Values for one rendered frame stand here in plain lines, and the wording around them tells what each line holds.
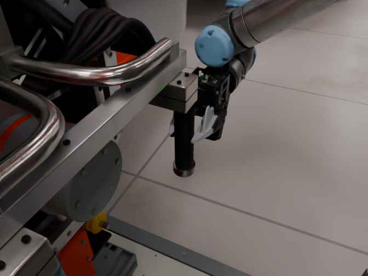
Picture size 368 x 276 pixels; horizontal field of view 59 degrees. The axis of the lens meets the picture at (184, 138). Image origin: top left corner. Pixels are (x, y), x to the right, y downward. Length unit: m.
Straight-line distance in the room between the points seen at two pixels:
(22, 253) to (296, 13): 0.49
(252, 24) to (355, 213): 1.26
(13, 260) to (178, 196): 1.31
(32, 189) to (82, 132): 0.09
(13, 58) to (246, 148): 1.52
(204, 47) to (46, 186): 0.39
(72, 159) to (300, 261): 1.22
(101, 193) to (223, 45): 0.33
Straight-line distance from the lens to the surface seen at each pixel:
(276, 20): 0.59
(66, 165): 0.36
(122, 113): 0.42
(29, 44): 0.69
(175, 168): 0.63
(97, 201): 0.52
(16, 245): 0.34
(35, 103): 0.39
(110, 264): 1.16
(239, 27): 0.61
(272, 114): 2.17
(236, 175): 1.71
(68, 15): 0.60
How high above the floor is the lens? 1.21
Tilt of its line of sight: 39 degrees down
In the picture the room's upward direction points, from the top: straight up
